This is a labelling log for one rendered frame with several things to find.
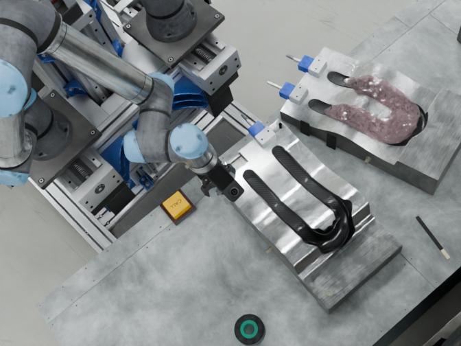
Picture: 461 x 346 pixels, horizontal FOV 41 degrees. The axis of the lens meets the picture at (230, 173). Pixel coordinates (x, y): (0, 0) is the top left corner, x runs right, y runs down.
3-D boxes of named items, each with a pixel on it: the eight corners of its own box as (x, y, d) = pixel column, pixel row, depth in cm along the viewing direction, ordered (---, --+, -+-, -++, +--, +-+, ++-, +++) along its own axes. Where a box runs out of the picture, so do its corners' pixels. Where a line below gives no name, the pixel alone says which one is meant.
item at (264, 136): (237, 123, 185) (233, 115, 180) (249, 113, 185) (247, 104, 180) (264, 152, 179) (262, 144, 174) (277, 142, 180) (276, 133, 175)
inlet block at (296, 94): (264, 92, 191) (262, 82, 187) (273, 79, 193) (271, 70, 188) (300, 110, 187) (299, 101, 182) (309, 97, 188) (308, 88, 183)
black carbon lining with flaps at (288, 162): (239, 178, 177) (234, 165, 168) (282, 143, 179) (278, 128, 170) (322, 268, 162) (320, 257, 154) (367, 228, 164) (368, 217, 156)
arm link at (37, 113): (55, 99, 166) (32, 72, 154) (46, 144, 161) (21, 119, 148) (15, 100, 168) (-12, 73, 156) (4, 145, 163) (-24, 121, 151)
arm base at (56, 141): (12, 139, 175) (-6, 123, 166) (51, 103, 178) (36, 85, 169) (42, 171, 169) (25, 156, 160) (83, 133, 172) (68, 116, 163)
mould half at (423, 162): (281, 119, 190) (277, 101, 180) (324, 55, 196) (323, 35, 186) (432, 195, 172) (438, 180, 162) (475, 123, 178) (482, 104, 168)
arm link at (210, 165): (219, 154, 145) (193, 176, 144) (223, 160, 149) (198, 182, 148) (200, 132, 147) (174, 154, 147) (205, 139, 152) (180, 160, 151)
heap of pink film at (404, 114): (319, 117, 181) (317, 104, 174) (349, 72, 186) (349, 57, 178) (399, 157, 172) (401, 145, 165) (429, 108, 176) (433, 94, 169)
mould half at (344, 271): (215, 186, 185) (206, 168, 172) (281, 132, 188) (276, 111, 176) (328, 314, 164) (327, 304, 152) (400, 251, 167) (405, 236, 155)
